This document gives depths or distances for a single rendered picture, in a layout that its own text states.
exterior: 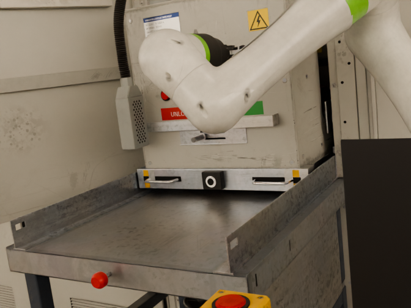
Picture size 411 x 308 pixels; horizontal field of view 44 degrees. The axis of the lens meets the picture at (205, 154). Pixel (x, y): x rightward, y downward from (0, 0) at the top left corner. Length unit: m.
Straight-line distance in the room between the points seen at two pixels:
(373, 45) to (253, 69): 0.32
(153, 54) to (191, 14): 0.48
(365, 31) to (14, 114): 0.98
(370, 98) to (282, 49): 0.53
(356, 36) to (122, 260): 0.69
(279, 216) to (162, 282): 0.29
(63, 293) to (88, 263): 1.18
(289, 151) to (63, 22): 0.79
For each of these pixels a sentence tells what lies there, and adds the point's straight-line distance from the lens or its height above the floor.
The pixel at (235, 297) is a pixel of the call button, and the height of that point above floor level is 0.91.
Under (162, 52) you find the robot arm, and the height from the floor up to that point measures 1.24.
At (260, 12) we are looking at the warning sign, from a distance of 1.31.
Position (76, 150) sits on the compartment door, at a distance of 1.63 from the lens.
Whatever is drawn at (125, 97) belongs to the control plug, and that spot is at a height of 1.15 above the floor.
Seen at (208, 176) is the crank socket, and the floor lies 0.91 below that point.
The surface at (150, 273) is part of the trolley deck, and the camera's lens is 1.00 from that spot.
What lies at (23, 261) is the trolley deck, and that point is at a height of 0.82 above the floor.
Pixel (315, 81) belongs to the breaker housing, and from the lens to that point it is 1.45.
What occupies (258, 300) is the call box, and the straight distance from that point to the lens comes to 0.69.
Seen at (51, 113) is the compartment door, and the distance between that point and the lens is 1.59.
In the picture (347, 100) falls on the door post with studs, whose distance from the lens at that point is 1.45.
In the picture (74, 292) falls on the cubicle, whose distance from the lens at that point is 2.22.
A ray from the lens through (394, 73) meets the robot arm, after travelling 1.09.
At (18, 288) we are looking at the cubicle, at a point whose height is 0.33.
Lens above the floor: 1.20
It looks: 10 degrees down
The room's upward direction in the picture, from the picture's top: 7 degrees counter-clockwise
